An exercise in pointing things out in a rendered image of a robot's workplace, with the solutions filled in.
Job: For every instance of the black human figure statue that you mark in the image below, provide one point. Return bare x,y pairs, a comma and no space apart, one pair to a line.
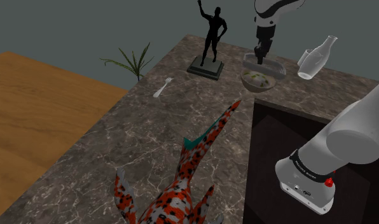
212,34

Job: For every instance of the silver fork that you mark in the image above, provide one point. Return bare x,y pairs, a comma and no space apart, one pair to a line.
162,87

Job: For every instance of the clear glass cup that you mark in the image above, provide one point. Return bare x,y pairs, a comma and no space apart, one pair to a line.
304,56

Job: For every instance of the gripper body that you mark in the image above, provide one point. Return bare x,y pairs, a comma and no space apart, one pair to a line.
264,37

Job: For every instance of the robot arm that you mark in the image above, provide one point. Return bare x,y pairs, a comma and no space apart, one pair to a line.
347,142

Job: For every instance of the bowl with green bits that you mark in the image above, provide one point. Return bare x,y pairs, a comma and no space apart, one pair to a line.
257,83

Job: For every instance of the grey rectangular tray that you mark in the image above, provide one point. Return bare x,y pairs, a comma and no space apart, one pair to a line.
274,69

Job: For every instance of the green leafy plant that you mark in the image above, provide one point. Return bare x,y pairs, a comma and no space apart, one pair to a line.
134,63

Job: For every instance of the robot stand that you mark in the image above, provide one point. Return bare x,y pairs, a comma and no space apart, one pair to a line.
279,145

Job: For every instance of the orange spotted fish figure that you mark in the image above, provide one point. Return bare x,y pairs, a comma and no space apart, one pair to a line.
183,186

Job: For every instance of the clear glass bottle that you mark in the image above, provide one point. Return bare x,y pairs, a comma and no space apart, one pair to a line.
315,60

